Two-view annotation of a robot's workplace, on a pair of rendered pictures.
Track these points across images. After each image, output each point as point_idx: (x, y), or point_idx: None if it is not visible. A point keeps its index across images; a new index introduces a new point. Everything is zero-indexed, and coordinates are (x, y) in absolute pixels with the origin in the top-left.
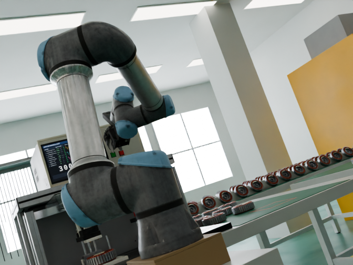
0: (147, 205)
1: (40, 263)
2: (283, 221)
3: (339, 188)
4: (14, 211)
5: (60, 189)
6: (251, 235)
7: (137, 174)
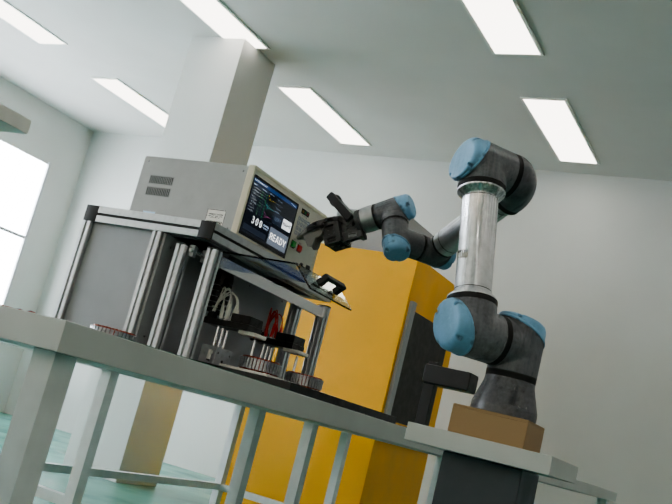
0: (525, 370)
1: (196, 324)
2: (428, 449)
3: None
4: (148, 222)
5: (247, 247)
6: (409, 445)
7: (531, 339)
